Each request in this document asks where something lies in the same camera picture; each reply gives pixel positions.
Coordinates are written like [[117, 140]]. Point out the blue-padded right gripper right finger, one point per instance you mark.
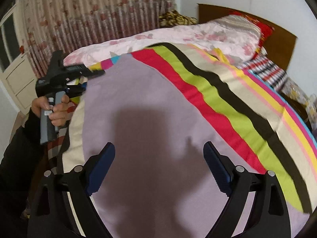
[[228, 179]]

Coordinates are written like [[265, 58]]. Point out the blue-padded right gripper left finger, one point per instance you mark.
[[88, 178]]

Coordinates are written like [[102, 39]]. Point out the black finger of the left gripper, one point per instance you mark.
[[92, 72]]

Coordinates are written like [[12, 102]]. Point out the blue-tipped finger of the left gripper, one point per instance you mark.
[[75, 90]]

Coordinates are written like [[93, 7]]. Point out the lilac purple pants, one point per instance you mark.
[[264, 213]]

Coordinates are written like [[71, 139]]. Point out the person's left hand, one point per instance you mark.
[[59, 113]]

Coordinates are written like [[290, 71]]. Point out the cream panelled door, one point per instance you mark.
[[17, 75]]

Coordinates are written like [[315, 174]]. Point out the floral striped curtain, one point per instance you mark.
[[67, 25]]

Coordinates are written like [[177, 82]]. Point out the colourful striped blanket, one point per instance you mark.
[[159, 105]]

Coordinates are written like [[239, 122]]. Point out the person's dark left sleeve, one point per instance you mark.
[[18, 165]]

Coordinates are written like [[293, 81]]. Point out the yellow brown patterned blanket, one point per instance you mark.
[[174, 18]]

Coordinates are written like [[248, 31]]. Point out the floral nightstand cover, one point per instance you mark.
[[304, 106]]

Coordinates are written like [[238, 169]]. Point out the red checkered cloth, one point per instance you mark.
[[266, 70]]

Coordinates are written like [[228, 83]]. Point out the dark brown small headboard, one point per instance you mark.
[[279, 45]]

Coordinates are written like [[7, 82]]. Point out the pink floral quilt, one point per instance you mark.
[[235, 36]]

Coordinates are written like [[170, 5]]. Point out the red floral pillow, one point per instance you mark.
[[266, 30]]

